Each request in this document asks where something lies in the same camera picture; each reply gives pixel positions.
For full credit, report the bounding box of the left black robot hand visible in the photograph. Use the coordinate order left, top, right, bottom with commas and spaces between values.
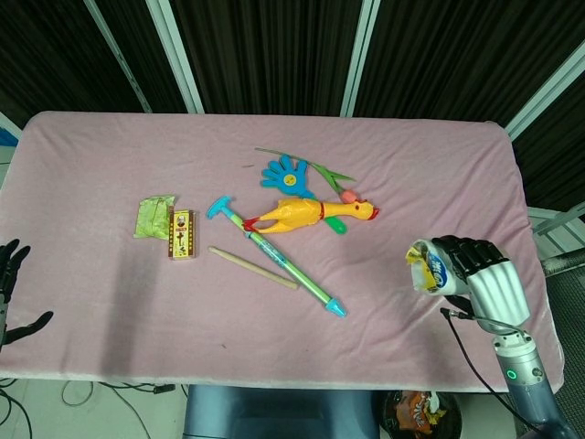
0, 238, 55, 351

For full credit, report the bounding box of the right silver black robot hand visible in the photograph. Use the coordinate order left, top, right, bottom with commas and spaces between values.
431, 234, 533, 332

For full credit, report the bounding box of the white roll pack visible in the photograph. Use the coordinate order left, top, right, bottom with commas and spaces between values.
404, 237, 473, 298

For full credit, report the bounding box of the blue hand clapper toy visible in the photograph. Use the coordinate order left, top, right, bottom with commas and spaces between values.
261, 154, 350, 237

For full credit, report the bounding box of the pink fleece table cloth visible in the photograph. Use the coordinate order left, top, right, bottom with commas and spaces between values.
0, 110, 565, 395

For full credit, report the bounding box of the green crumpled packet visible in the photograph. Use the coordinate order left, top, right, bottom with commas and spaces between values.
133, 193, 177, 241

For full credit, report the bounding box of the orange snack wrapper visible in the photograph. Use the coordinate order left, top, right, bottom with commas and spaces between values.
394, 390, 448, 434

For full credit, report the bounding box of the black trash bin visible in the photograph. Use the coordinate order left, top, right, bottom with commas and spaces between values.
380, 389, 463, 439

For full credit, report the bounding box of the artificial pink tulip flower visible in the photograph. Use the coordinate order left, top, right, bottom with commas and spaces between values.
253, 145, 360, 204

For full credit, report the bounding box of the yellow red spice box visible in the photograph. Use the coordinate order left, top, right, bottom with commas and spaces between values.
165, 208, 200, 262

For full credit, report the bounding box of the green blue water squirter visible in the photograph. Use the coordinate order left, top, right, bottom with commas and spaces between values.
206, 195, 349, 319

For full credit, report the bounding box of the yellow rubber chicken toy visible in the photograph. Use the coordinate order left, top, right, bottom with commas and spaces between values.
241, 197, 382, 237

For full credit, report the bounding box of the pale wooden stick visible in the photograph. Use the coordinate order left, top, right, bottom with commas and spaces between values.
207, 245, 300, 291

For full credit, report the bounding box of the black pleated curtain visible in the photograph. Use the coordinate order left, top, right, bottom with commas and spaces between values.
0, 0, 585, 212

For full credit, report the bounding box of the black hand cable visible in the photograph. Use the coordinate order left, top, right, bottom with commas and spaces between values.
439, 306, 541, 432

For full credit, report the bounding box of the black floor cable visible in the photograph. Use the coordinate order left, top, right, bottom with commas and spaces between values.
90, 380, 177, 396

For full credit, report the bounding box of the white metal frame post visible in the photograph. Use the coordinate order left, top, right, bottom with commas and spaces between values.
145, 0, 206, 115
504, 42, 585, 142
83, 0, 153, 113
339, 0, 381, 118

